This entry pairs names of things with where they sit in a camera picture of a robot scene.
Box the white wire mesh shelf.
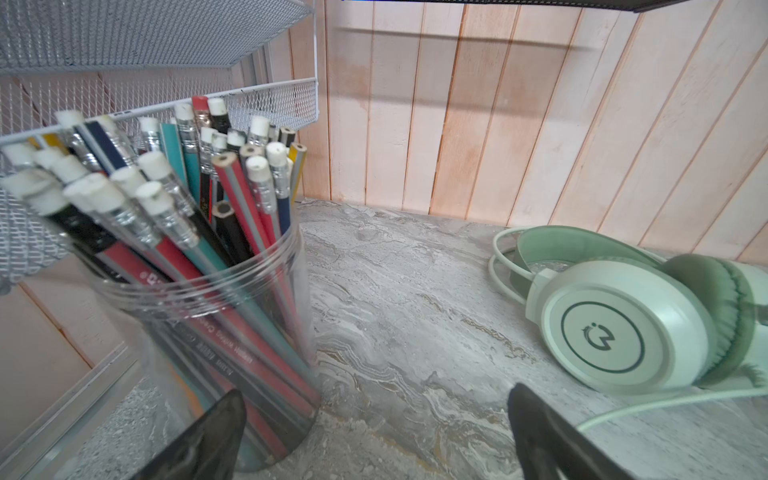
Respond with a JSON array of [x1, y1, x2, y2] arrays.
[[0, 0, 320, 295]]

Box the clear cup of pencils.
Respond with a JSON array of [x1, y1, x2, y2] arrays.
[[1, 97, 321, 472]]

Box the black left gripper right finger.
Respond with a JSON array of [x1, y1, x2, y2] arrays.
[[507, 383, 632, 480]]

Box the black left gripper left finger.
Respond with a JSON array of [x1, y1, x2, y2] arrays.
[[132, 389, 246, 480]]

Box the mint green headphones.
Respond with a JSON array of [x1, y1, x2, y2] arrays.
[[488, 226, 767, 396]]

